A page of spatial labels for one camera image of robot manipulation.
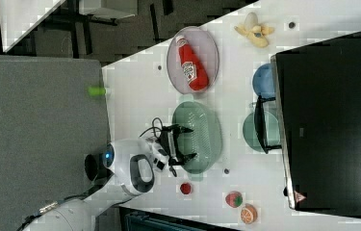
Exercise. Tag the black toaster oven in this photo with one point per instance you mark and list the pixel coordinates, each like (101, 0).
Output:
(318, 103)

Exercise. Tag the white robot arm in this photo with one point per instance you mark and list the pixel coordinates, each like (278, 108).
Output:
(129, 167)

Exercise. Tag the orange slice toy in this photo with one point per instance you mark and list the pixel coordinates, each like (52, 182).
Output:
(248, 214)

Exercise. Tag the grey foam panel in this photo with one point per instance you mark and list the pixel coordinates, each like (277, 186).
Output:
(48, 125)

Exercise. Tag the red strawberry toy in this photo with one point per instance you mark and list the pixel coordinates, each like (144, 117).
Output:
(185, 188)

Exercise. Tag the red green apple toy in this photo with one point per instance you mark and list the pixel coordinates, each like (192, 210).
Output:
(234, 199)

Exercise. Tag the green round plate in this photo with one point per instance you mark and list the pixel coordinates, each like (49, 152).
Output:
(250, 136)

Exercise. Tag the green cylinder toy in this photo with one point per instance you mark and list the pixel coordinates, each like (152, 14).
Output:
(96, 91)

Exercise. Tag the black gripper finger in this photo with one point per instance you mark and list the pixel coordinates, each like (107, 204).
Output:
(182, 129)
(183, 159)

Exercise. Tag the blue cup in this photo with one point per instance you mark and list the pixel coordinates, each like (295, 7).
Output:
(262, 82)

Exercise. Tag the grey round plate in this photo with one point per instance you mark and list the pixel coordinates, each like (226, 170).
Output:
(205, 49)

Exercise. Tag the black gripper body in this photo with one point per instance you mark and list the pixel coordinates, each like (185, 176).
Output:
(168, 140)

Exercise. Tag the black oven door handle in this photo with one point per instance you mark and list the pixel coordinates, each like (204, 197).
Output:
(260, 124)

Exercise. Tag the green plastic strainer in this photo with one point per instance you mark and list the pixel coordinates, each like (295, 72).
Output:
(204, 140)

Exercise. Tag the red ketchup bottle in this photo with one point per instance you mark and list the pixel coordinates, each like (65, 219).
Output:
(193, 70)

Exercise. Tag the yellow banana toy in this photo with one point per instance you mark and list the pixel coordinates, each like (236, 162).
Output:
(255, 32)

